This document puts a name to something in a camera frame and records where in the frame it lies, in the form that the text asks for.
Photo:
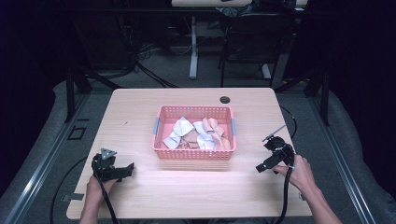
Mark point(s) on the tan brown cloth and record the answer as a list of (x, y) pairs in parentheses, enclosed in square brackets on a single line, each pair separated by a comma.
[(190, 140)]

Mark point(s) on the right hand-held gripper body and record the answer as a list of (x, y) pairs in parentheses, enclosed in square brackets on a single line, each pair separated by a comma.
[(278, 147)]

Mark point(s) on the person's right hand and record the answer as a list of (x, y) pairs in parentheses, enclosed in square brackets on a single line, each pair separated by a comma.
[(299, 174)]

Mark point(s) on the pink plastic basket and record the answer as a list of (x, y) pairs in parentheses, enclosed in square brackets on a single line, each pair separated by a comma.
[(163, 124)]

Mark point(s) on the white desk leg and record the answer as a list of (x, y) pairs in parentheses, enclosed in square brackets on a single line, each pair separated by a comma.
[(193, 46)]

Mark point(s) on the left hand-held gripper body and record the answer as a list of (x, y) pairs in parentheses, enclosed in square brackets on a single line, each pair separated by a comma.
[(104, 166)]

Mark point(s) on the beige cloth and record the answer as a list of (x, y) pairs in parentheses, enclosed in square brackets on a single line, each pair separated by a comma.
[(218, 130)]

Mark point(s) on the person's left hand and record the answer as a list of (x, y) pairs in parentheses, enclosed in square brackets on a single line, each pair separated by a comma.
[(98, 189)]

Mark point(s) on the black metal stand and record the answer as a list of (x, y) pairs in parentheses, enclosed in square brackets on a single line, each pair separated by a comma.
[(323, 93), (71, 93)]

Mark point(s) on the white cloth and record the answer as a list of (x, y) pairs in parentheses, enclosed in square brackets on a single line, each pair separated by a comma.
[(172, 141), (183, 126), (204, 140)]

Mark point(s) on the aluminium floor rail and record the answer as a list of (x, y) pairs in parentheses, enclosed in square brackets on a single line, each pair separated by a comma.
[(342, 165), (40, 168)]

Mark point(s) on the black chair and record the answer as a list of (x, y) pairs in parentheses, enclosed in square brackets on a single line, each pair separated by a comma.
[(252, 40)]

